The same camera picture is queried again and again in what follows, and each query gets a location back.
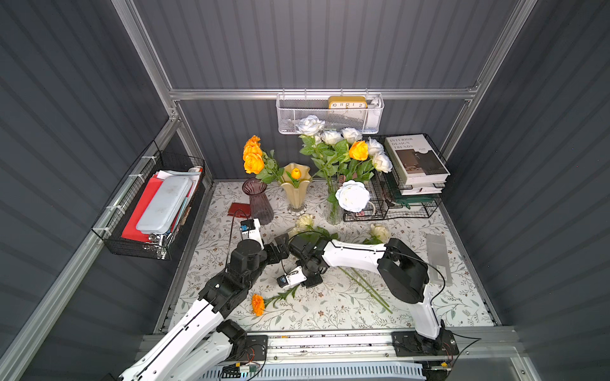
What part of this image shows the cream rose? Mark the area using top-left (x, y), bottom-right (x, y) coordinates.
top-left (288, 214), bottom-right (338, 240)
top-left (363, 224), bottom-right (391, 244)

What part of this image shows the orange flower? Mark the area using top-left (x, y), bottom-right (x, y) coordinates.
top-left (251, 285), bottom-right (300, 317)
top-left (346, 141), bottom-right (369, 183)

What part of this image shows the orange tulip bud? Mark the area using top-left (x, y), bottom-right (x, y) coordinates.
top-left (285, 168), bottom-right (302, 188)

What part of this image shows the orange yellow rose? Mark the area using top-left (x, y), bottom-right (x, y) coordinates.
top-left (243, 135), bottom-right (262, 160)

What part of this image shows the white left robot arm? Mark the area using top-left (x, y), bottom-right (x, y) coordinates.
top-left (119, 233), bottom-right (289, 380)

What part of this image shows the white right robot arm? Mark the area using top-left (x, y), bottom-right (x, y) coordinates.
top-left (277, 235), bottom-right (444, 341)

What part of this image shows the purple glass vase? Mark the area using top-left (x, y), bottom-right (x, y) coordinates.
top-left (242, 178), bottom-right (274, 225)

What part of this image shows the clear glass vase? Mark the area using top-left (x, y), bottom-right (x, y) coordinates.
top-left (325, 195), bottom-right (344, 225)

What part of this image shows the red wallet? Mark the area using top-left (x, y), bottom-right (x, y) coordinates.
top-left (227, 203), bottom-right (251, 219)

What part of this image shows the yellow ruffled vase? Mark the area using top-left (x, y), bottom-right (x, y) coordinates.
top-left (281, 163), bottom-right (312, 216)

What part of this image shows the white plastic case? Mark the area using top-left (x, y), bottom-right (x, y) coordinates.
top-left (137, 176), bottom-right (192, 235)

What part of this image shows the white hardcover book stack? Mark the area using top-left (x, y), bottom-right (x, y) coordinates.
top-left (384, 134), bottom-right (450, 195)

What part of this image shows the red folder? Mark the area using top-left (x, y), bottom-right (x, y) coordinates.
top-left (121, 174), bottom-right (163, 243)

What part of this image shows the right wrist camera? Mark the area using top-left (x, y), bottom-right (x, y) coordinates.
top-left (276, 266), bottom-right (307, 288)

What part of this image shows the black wire desk organizer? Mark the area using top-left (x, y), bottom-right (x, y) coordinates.
top-left (342, 133), bottom-right (450, 222)

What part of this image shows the black wire wall basket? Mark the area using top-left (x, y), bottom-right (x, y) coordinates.
top-left (92, 142), bottom-right (206, 260)

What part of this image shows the white wire wall basket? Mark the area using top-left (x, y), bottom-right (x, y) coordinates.
top-left (276, 91), bottom-right (384, 135)

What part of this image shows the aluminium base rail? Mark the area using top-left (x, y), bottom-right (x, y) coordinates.
top-left (125, 328), bottom-right (525, 381)

